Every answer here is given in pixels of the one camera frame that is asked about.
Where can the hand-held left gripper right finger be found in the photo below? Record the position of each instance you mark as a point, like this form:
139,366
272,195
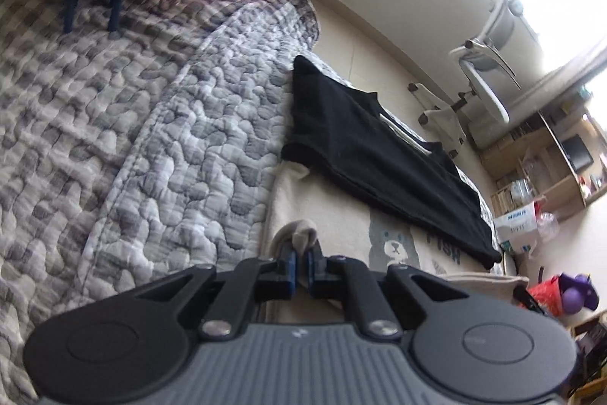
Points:
313,274

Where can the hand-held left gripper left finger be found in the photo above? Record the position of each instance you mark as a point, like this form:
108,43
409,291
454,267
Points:
290,274

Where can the beige cat print sweatshirt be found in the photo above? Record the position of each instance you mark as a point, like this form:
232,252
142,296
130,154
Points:
332,215

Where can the black sweater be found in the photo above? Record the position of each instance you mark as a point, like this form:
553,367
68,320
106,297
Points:
370,149

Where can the white cardboard box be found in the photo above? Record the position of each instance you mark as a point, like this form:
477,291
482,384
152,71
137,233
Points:
517,227

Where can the grey patterned quilt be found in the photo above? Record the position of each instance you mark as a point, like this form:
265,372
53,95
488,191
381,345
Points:
142,125

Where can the red bag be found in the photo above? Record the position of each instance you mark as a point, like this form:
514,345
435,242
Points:
545,293

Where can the clear plastic bag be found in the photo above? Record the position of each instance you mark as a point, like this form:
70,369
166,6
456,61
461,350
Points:
547,224

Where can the white office chair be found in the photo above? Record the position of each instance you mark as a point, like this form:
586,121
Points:
483,87

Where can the wooden desk shelf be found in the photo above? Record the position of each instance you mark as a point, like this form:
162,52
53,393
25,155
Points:
562,189

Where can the purple plush toy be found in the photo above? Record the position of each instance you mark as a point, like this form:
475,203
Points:
581,296

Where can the black monitor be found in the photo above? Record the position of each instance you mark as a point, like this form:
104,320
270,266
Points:
576,153

